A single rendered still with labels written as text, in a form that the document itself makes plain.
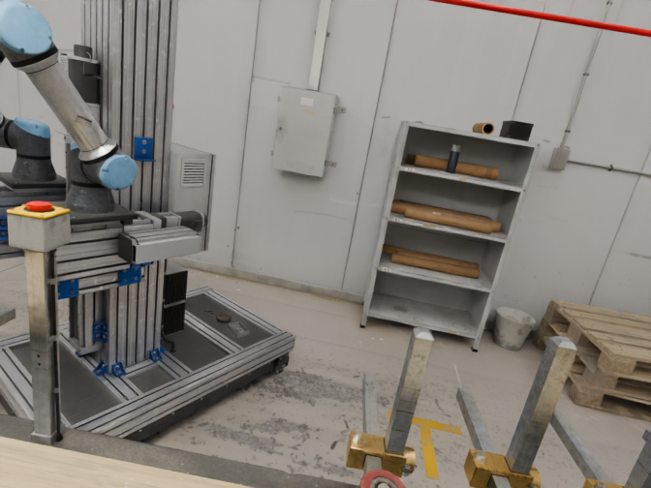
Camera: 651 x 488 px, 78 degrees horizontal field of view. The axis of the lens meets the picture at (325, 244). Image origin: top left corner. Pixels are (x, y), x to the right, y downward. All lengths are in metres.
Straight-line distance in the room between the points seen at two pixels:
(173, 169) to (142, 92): 0.32
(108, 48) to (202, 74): 1.86
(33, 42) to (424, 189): 2.68
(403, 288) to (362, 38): 1.99
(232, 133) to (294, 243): 1.04
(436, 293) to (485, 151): 1.21
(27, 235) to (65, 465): 0.39
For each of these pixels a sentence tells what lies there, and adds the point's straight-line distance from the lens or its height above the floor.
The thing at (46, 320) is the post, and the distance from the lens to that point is 0.98.
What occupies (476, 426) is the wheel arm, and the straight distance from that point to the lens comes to 1.08.
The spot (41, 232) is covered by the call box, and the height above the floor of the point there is 1.19.
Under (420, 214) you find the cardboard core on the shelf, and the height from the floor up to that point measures 0.95.
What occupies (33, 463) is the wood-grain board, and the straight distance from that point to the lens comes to 0.82.
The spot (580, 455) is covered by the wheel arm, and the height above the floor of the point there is 0.84.
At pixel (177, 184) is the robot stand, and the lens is 1.88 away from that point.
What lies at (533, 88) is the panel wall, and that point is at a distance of 3.48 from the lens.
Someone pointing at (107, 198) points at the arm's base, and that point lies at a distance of 1.58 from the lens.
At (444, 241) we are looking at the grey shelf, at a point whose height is 0.69.
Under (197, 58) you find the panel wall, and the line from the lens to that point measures 3.63.
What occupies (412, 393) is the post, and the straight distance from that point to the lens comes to 0.84.
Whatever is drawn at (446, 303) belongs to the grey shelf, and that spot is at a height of 0.17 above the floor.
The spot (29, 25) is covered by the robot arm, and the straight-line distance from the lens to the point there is 1.31.
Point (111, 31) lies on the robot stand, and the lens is 1.77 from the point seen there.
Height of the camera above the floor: 1.46
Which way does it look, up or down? 17 degrees down
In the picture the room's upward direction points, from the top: 10 degrees clockwise
